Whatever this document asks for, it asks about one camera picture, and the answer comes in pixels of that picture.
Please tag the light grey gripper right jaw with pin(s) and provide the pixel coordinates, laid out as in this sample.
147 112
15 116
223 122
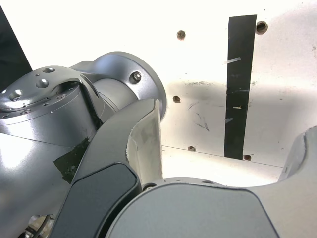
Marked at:
210 213

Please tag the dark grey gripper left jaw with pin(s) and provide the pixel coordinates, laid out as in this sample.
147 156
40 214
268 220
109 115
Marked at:
106 153

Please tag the black tape strip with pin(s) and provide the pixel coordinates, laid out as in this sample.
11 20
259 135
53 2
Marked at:
239 86

